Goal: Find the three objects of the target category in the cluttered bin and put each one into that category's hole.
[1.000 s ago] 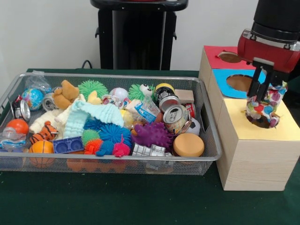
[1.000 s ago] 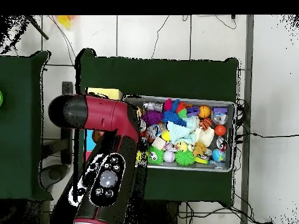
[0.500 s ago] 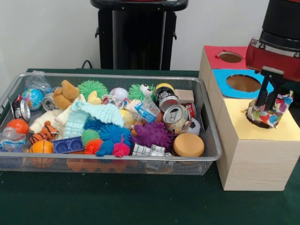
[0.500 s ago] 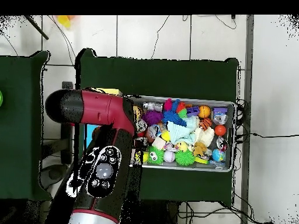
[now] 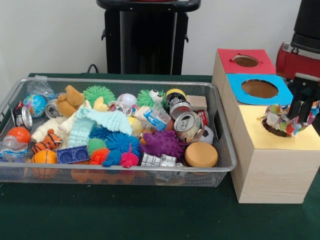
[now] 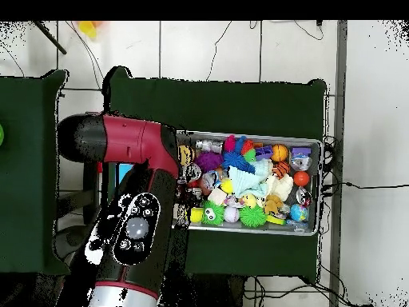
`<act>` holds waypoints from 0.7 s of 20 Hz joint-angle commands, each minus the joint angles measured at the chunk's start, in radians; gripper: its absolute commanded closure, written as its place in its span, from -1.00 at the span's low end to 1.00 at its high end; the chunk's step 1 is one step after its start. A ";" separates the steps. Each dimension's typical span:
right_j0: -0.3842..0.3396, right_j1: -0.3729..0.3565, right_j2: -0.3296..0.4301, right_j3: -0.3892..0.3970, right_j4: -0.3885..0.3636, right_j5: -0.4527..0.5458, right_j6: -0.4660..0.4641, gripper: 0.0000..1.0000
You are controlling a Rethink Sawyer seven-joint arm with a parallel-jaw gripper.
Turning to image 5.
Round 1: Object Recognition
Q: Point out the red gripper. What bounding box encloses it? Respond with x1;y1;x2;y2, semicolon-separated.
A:
276;41;320;125

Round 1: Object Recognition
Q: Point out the multicolour cloth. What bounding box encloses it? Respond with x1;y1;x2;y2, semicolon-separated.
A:
264;99;320;138

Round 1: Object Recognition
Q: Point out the small patterned cloth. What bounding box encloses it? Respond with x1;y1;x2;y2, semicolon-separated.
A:
109;101;141;117

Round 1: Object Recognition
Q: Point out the wooden box with three holes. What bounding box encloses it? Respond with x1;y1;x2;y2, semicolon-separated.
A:
211;48;320;205

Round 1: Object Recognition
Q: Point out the shallow mesh bin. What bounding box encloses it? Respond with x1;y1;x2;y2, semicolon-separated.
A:
0;76;238;188

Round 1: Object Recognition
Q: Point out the orange round sponge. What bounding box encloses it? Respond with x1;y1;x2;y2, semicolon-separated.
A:
184;141;219;168

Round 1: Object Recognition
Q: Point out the crushed drink can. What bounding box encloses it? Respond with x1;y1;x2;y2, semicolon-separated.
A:
173;111;205;143

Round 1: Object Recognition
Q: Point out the purple spiky ball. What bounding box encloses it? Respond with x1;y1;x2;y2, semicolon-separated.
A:
139;129;186;160

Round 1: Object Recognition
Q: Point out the green spiky toy with eyes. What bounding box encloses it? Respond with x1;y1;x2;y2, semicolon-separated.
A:
136;89;168;110

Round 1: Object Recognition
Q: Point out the dark green tablecloth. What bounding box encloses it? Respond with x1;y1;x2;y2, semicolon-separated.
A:
0;72;320;240

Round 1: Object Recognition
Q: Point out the white baseball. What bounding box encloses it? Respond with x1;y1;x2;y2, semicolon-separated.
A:
116;93;138;108

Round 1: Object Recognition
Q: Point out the blue spiky ball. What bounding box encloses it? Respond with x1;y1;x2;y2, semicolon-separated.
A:
89;126;141;161

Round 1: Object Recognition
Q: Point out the green spiky ball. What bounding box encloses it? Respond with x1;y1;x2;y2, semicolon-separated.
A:
82;84;116;105

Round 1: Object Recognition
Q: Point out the light blue knitted cloth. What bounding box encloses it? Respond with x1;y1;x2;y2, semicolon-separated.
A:
67;109;134;148

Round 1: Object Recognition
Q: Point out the brown teddy bear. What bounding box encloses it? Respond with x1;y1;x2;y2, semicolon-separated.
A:
55;85;86;117

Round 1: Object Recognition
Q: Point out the tiger plush toy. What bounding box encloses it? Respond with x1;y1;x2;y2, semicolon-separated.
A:
32;129;63;154

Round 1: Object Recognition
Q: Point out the small basketball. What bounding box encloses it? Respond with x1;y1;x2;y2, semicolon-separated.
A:
30;149;60;180

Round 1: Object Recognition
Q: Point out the small globe ball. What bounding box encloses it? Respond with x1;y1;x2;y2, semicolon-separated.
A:
22;94;48;119

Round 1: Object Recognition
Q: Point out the orange ball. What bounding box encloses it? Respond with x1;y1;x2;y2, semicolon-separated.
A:
6;126;32;145

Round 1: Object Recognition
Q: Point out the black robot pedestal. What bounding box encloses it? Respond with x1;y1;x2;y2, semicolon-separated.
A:
96;0;202;76

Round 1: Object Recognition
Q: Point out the black cable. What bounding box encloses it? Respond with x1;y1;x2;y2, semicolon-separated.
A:
86;63;100;74

